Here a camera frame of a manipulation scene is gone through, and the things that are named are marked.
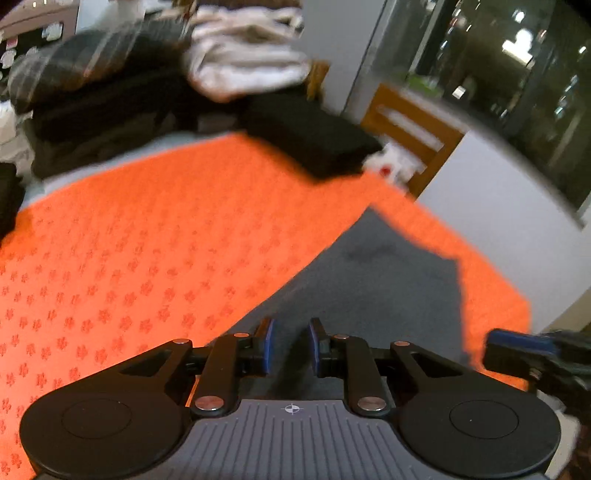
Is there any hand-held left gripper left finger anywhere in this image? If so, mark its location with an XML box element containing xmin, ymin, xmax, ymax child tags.
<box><xmin>117</xmin><ymin>318</ymin><xmax>277</xmax><ymax>414</ymax></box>

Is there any grey plaid garment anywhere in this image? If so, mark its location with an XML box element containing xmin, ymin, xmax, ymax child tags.
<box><xmin>8</xmin><ymin>21</ymin><xmax>192</xmax><ymax>114</ymax></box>

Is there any dark glass window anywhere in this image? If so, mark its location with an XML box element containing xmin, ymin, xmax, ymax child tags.
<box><xmin>402</xmin><ymin>0</ymin><xmax>591</xmax><ymax>228</ymax></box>

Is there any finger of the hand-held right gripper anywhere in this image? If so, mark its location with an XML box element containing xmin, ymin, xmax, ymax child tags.
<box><xmin>482</xmin><ymin>329</ymin><xmax>561</xmax><ymax>383</ymax></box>

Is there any white folded garment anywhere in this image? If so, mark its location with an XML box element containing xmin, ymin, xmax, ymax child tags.
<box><xmin>184</xmin><ymin>7</ymin><xmax>311</xmax><ymax>101</ymax></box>

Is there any dark folded clothes pile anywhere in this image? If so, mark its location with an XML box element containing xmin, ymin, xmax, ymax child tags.
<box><xmin>25</xmin><ymin>76</ymin><xmax>245</xmax><ymax>182</ymax></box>

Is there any orange patterned table mat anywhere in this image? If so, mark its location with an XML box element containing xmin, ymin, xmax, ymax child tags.
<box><xmin>0</xmin><ymin>131</ymin><xmax>532</xmax><ymax>474</ymax></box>

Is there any black cloth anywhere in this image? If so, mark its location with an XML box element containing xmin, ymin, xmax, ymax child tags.
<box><xmin>0</xmin><ymin>162</ymin><xmax>26</xmax><ymax>238</ymax></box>

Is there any wooden chair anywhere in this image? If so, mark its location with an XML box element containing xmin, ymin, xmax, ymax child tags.
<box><xmin>359</xmin><ymin>84</ymin><xmax>466</xmax><ymax>198</ymax></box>

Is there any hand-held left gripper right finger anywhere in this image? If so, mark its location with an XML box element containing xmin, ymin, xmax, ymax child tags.
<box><xmin>308</xmin><ymin>318</ymin><xmax>468</xmax><ymax>415</ymax></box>

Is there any black folded garment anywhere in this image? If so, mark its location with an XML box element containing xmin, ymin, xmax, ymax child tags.
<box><xmin>240</xmin><ymin>91</ymin><xmax>385</xmax><ymax>180</ymax></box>

